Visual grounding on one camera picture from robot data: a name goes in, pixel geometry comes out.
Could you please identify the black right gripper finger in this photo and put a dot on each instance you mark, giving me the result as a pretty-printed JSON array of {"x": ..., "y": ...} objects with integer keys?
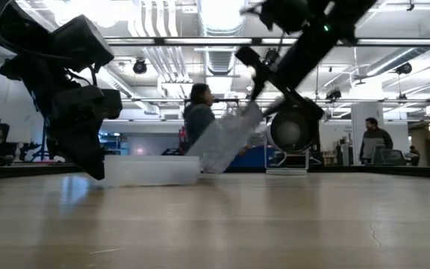
[
  {"x": 252, "y": 58},
  {"x": 308, "y": 110}
]

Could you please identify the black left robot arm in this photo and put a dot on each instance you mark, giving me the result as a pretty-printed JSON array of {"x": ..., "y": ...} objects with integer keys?
[{"x": 13, "y": 30}]

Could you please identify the black overhead bar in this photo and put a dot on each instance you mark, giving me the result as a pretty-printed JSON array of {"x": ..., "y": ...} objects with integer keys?
[{"x": 185, "y": 41}]

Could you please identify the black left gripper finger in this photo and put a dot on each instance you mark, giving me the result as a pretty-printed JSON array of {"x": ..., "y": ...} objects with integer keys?
[{"x": 88, "y": 160}]

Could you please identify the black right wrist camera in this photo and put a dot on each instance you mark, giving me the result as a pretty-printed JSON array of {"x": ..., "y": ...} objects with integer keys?
[{"x": 286, "y": 13}]

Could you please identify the grey office chair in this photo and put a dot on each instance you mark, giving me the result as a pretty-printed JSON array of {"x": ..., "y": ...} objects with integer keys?
[{"x": 393, "y": 157}]

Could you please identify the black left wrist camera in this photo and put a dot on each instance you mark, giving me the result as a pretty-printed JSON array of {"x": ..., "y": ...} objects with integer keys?
[{"x": 110, "y": 104}]

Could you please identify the blue bin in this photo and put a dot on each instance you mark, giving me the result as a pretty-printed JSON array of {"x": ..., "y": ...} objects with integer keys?
[{"x": 252, "y": 158}]

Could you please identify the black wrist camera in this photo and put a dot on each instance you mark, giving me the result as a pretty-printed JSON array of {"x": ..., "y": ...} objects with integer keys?
[
  {"x": 110, "y": 104},
  {"x": 286, "y": 13}
]

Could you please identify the black ceiling spotlight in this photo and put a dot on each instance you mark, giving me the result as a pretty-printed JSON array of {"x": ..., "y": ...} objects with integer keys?
[
  {"x": 333, "y": 94},
  {"x": 139, "y": 67},
  {"x": 404, "y": 68}
]

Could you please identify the grey plastic bin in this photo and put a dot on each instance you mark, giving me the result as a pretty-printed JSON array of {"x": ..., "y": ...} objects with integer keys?
[{"x": 222, "y": 142}]

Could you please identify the white plastic supply box base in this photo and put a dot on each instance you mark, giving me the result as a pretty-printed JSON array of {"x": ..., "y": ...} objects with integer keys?
[{"x": 151, "y": 172}]

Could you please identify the white pillar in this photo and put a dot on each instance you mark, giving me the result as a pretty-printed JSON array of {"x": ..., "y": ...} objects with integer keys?
[{"x": 368, "y": 112}]

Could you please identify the silver ventilation duct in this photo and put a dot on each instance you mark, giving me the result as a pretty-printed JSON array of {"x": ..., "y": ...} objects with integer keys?
[{"x": 220, "y": 60}]

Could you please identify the person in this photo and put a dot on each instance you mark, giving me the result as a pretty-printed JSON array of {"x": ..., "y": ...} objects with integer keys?
[
  {"x": 375, "y": 142},
  {"x": 198, "y": 119},
  {"x": 414, "y": 155}
]

